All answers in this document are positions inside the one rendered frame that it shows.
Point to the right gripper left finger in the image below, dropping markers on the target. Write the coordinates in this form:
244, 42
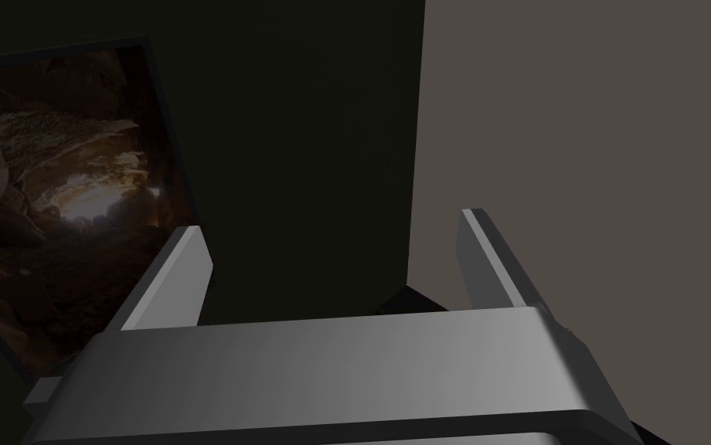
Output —
167, 290

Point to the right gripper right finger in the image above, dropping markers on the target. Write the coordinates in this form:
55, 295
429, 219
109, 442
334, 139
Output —
493, 272

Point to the framed cave picture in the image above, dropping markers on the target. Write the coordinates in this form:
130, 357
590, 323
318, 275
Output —
65, 185

